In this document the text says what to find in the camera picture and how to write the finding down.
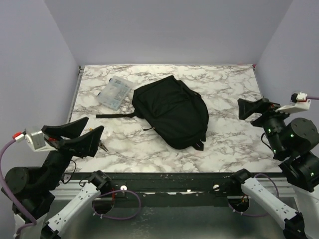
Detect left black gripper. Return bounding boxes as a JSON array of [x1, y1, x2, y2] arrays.
[[43, 116, 105, 189]]

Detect clear plastic storage box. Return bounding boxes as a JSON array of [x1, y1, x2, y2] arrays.
[[97, 76, 134, 110]]

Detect black student backpack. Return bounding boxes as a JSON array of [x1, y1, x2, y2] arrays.
[[96, 75, 209, 151]]

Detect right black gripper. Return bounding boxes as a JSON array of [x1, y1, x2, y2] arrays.
[[238, 95, 297, 155]]

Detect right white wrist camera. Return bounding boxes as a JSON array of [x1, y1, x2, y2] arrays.
[[275, 92, 311, 114]]

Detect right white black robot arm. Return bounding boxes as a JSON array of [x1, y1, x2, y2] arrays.
[[229, 93, 319, 239]]

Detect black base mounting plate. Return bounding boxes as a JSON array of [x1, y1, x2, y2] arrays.
[[62, 171, 287, 207]]

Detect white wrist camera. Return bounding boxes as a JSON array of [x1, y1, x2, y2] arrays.
[[275, 92, 311, 114], [12, 126, 54, 152]]

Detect yellow handled pliers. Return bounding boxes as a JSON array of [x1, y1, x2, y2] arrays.
[[86, 126, 108, 157]]

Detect aluminium extrusion rail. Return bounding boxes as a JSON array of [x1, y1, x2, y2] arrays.
[[51, 177, 296, 201]]

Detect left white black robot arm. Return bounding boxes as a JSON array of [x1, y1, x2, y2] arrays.
[[0, 117, 112, 239]]

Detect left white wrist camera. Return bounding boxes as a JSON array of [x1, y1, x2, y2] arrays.
[[12, 126, 54, 152]]

